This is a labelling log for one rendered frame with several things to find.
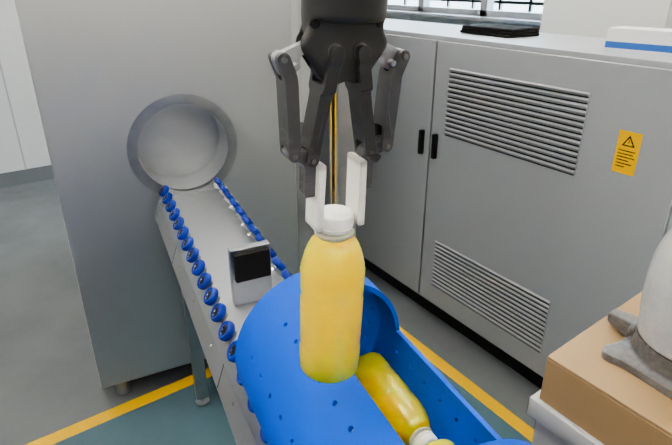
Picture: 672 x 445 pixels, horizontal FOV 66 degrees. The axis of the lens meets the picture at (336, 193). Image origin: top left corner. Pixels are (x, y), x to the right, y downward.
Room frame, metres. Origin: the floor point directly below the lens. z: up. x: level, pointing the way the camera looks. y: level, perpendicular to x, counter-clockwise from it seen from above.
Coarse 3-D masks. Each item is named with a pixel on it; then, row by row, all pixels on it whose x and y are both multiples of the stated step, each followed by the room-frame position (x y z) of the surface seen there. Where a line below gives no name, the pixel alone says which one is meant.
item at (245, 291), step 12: (264, 240) 1.13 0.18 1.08; (228, 252) 1.09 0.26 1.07; (240, 252) 1.08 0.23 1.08; (252, 252) 1.08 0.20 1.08; (264, 252) 1.09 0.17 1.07; (240, 264) 1.07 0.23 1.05; (252, 264) 1.08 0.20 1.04; (264, 264) 1.09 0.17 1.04; (240, 276) 1.07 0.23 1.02; (252, 276) 1.08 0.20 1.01; (264, 276) 1.09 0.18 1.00; (240, 288) 1.08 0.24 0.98; (252, 288) 1.09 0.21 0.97; (264, 288) 1.11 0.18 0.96; (240, 300) 1.08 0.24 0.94; (252, 300) 1.09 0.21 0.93
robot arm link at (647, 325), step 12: (660, 252) 0.67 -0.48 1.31; (660, 264) 0.66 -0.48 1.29; (648, 276) 0.68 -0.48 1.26; (660, 276) 0.65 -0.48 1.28; (648, 288) 0.67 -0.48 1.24; (660, 288) 0.65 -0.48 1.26; (648, 300) 0.66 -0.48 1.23; (660, 300) 0.64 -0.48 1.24; (648, 312) 0.66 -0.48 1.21; (660, 312) 0.64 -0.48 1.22; (648, 324) 0.65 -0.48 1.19; (660, 324) 0.63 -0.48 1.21; (648, 336) 0.65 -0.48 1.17; (660, 336) 0.63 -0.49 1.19; (660, 348) 0.63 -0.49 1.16
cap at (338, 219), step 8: (328, 208) 0.48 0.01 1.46; (336, 208) 0.48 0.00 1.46; (344, 208) 0.48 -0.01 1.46; (328, 216) 0.46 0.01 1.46; (336, 216) 0.46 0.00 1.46; (344, 216) 0.46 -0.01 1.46; (352, 216) 0.47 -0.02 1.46; (328, 224) 0.46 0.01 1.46; (336, 224) 0.46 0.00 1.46; (344, 224) 0.46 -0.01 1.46; (352, 224) 0.47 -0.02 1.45; (328, 232) 0.46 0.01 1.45; (336, 232) 0.46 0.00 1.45; (344, 232) 0.46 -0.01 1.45
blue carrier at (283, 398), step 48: (288, 288) 0.70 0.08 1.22; (240, 336) 0.68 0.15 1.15; (288, 336) 0.61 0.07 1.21; (384, 336) 0.78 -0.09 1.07; (288, 384) 0.54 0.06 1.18; (336, 384) 0.50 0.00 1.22; (432, 384) 0.65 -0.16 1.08; (288, 432) 0.49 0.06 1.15; (336, 432) 0.44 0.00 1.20; (384, 432) 0.42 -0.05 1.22; (480, 432) 0.54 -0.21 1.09
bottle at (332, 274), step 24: (312, 240) 0.47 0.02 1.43; (336, 240) 0.45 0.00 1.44; (312, 264) 0.45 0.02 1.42; (336, 264) 0.45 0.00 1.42; (360, 264) 0.46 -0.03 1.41; (312, 288) 0.45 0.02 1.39; (336, 288) 0.44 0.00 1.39; (360, 288) 0.46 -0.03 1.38; (312, 312) 0.45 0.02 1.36; (336, 312) 0.44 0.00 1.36; (360, 312) 0.46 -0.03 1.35; (312, 336) 0.45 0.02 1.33; (336, 336) 0.44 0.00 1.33; (360, 336) 0.47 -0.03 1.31; (312, 360) 0.45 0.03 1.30; (336, 360) 0.44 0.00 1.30
